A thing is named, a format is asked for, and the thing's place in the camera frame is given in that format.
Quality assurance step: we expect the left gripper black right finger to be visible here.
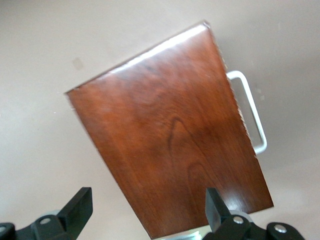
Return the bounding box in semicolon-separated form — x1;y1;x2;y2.
203;187;253;240

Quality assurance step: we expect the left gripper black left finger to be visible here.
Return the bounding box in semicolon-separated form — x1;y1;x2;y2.
31;187;94;240

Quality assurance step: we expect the light wood drawer white handle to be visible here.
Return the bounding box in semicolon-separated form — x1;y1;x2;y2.
223;70;268;157

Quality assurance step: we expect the dark brown wooden cabinet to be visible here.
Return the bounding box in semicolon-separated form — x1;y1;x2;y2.
64;21;275;240

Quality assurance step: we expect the small tape patch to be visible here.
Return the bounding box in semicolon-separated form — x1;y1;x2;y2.
72;57;85;71

